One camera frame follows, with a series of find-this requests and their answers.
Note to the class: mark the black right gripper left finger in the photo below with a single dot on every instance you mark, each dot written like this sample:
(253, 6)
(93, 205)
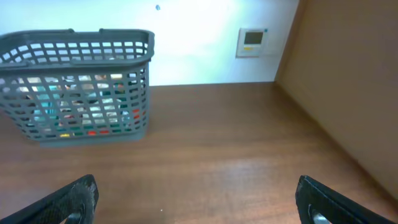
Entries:
(73, 203)

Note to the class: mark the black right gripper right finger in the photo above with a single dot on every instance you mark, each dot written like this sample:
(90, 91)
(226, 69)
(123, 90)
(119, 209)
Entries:
(317, 203)

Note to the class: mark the green white snack bag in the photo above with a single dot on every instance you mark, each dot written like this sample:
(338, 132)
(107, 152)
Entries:
(86, 95)

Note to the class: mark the light teal packet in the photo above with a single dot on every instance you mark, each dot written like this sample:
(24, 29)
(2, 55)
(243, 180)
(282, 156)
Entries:
(48, 106)

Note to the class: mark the grey plastic basket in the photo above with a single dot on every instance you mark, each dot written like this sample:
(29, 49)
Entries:
(55, 57)

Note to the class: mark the white wall thermostat panel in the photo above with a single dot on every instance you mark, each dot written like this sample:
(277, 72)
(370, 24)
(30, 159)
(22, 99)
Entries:
(252, 42)

